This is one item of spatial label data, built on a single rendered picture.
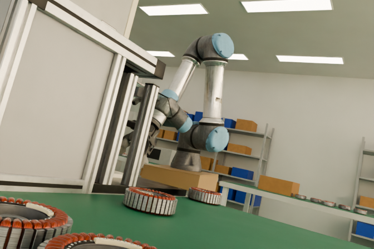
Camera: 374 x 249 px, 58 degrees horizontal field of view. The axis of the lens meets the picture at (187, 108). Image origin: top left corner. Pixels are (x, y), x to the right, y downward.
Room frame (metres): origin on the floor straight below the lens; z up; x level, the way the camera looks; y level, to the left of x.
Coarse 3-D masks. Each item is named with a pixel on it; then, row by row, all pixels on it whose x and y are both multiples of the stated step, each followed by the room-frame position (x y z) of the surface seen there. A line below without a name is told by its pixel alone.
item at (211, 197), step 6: (192, 192) 1.11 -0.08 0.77; (198, 192) 1.09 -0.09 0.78; (204, 192) 1.09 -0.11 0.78; (210, 192) 1.10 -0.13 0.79; (216, 192) 1.15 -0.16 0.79; (192, 198) 1.11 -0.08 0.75; (198, 198) 1.09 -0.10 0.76; (204, 198) 1.09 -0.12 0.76; (210, 198) 1.09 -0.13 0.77; (216, 198) 1.10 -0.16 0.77; (210, 204) 1.10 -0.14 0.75; (216, 204) 1.11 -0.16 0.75
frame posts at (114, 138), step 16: (128, 80) 0.83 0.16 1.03; (128, 96) 0.83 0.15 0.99; (144, 96) 0.92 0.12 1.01; (112, 112) 0.84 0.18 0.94; (128, 112) 0.84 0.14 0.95; (144, 112) 0.91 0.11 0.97; (112, 128) 0.84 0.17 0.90; (144, 128) 0.91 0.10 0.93; (112, 144) 0.82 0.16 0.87; (144, 144) 0.93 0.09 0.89; (112, 160) 0.84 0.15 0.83; (128, 160) 0.92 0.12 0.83; (96, 176) 0.84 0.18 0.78; (112, 176) 0.85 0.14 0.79; (128, 176) 0.91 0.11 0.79
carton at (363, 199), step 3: (360, 198) 6.05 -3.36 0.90; (363, 198) 6.02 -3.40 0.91; (366, 198) 6.00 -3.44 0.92; (369, 198) 5.98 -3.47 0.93; (372, 198) 5.95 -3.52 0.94; (360, 201) 6.05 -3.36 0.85; (363, 201) 6.02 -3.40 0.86; (366, 201) 6.00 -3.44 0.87; (369, 201) 5.98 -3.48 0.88; (372, 201) 5.95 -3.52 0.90; (360, 204) 6.04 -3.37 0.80; (363, 204) 6.02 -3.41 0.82; (366, 204) 5.99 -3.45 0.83; (369, 204) 5.97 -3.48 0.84; (372, 204) 5.95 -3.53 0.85; (369, 207) 5.97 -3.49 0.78; (372, 207) 5.94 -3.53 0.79
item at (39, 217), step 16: (0, 208) 0.36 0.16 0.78; (16, 208) 0.37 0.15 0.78; (32, 208) 0.37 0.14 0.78; (48, 208) 0.36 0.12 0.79; (0, 224) 0.29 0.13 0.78; (16, 224) 0.29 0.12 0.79; (32, 224) 0.31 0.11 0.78; (48, 224) 0.31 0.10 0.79; (64, 224) 0.33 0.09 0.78; (0, 240) 0.28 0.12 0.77; (16, 240) 0.29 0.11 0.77; (32, 240) 0.30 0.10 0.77; (48, 240) 0.28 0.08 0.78; (64, 240) 0.27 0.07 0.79; (80, 240) 0.29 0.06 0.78; (96, 240) 0.30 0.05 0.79; (112, 240) 0.30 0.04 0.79; (128, 240) 0.31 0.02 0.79
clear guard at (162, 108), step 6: (138, 84) 1.01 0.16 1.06; (162, 96) 1.12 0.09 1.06; (132, 102) 1.25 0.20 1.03; (138, 102) 1.23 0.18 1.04; (156, 102) 1.18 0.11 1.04; (162, 102) 1.16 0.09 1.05; (168, 102) 1.15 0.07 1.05; (132, 108) 1.27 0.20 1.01; (138, 108) 1.25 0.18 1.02; (156, 108) 1.20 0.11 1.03; (162, 108) 1.18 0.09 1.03; (168, 108) 1.17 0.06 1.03; (156, 114) 1.22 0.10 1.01; (162, 114) 1.20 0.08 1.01; (168, 114) 1.19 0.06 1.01
